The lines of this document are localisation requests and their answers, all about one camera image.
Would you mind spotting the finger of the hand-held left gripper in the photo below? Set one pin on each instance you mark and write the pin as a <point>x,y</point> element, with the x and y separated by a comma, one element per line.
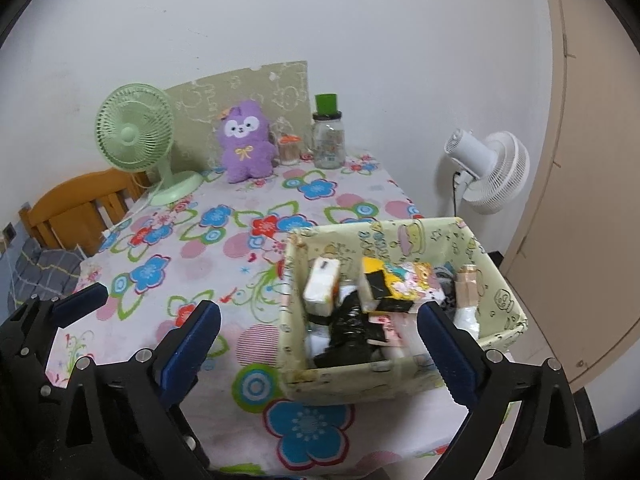
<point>80,302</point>

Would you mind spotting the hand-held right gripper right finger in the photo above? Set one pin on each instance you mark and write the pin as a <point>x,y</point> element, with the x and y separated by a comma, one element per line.
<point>450,355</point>

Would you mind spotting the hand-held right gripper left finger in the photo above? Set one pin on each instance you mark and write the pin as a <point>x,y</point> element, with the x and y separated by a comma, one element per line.
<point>190,350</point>

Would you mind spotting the pink cartoon card packet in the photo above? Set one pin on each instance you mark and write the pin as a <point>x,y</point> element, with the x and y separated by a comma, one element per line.
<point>395,327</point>

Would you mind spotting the grey socks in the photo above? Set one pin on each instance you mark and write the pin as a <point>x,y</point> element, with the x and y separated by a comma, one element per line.
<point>446,290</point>

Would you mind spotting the beige bag roll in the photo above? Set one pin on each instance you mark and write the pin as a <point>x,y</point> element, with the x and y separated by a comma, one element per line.
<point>467,285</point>

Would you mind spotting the colourful cartoon print packet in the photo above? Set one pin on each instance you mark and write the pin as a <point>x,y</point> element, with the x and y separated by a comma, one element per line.
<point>420,280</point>

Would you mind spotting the green tissue pack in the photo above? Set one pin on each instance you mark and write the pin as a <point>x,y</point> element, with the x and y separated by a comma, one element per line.
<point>380,285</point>

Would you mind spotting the black plastic bag bundle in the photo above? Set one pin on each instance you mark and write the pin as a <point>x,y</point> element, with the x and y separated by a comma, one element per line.
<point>350,332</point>

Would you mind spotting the yellow patterned storage box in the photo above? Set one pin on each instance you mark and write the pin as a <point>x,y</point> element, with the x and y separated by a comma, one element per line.
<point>350,380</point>

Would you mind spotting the white tissue pack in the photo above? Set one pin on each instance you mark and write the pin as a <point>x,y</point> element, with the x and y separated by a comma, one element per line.
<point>322,285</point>

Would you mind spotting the grey plaid pillow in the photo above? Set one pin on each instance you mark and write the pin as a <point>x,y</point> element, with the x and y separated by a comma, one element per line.
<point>45,265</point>

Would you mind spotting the floral tablecloth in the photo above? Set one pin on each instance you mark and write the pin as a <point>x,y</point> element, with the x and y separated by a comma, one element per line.
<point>255,345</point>

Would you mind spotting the wooden bed headboard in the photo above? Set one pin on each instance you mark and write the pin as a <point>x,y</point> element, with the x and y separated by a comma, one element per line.
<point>65,200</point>

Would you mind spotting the green desk fan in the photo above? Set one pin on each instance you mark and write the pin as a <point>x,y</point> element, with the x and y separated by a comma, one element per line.
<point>130,135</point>

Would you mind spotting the white standing fan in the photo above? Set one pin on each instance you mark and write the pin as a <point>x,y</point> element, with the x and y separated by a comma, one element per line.
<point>500,175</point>

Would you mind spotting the purple plush toy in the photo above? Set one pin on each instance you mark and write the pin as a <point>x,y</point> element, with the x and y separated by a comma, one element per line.
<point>245,160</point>

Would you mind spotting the beige door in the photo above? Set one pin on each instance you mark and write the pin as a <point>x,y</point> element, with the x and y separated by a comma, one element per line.
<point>590,185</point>

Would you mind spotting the small cup with orange lid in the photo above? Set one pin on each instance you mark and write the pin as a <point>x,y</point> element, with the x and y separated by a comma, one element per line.
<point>289,152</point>

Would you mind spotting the green patterned board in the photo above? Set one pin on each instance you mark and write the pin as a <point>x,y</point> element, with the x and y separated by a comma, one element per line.
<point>200,100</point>

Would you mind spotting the glass jar with green lid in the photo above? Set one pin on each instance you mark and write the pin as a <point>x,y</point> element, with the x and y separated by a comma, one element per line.
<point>327,145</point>

